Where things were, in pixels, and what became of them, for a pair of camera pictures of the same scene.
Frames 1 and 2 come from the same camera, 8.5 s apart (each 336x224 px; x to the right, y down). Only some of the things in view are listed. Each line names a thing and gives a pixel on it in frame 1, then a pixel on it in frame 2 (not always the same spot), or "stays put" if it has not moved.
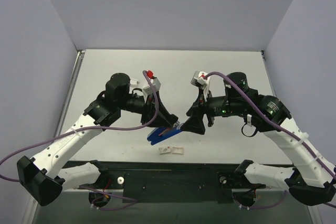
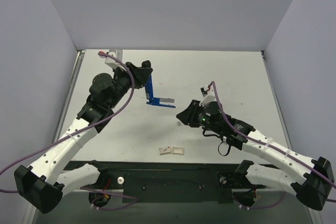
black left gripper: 148,109 -> 137,72
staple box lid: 165,151 stays put
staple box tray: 178,150 stays put
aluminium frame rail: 32,209 stays put
